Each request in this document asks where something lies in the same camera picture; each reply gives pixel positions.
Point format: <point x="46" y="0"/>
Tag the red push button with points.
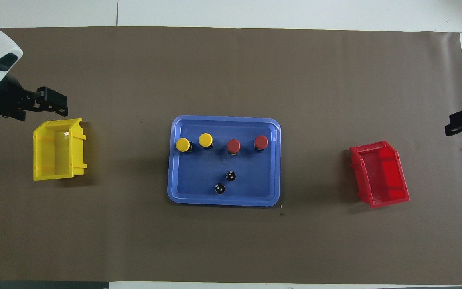
<point x="234" y="146"/>
<point x="261" y="141"/>

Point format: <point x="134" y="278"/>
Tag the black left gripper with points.
<point x="8" y="98"/>

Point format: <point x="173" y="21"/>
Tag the yellow plastic bin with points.
<point x="54" y="156"/>

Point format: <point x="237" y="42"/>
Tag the black cylindrical capacitor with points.
<point x="219" y="188"/>
<point x="230" y="176"/>

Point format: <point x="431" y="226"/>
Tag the red plastic bin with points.
<point x="383" y="176"/>

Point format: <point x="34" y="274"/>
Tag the brown paper mat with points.
<point x="231" y="241"/>

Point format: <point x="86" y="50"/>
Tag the blue plastic tray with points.
<point x="199" y="180"/>

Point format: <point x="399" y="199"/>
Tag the yellow push button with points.
<point x="182" y="145"/>
<point x="205" y="139"/>

